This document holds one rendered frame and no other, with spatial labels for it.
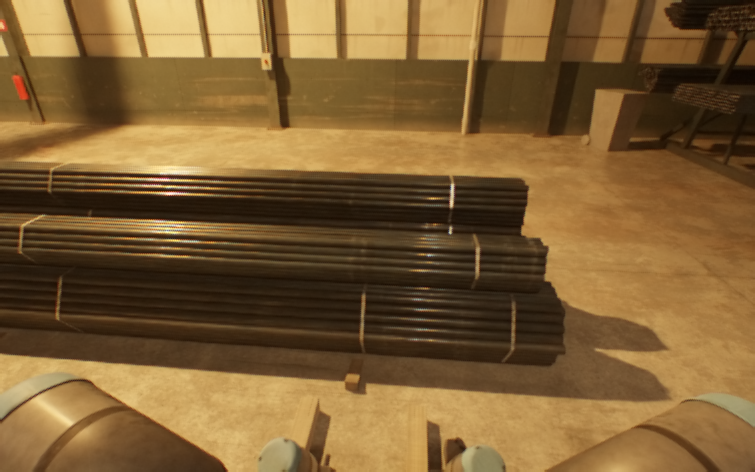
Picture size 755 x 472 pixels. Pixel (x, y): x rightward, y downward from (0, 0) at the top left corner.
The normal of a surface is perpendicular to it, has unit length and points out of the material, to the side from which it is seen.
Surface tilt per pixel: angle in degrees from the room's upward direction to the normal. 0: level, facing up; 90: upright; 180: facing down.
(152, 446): 40
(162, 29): 90
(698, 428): 15
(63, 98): 90
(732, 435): 5
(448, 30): 90
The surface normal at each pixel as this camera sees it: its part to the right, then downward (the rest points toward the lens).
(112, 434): 0.36, -0.85
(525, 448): 0.00, -0.89
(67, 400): 0.12, -0.96
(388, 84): -0.09, 0.45
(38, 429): -0.08, -0.78
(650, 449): -0.34, -0.90
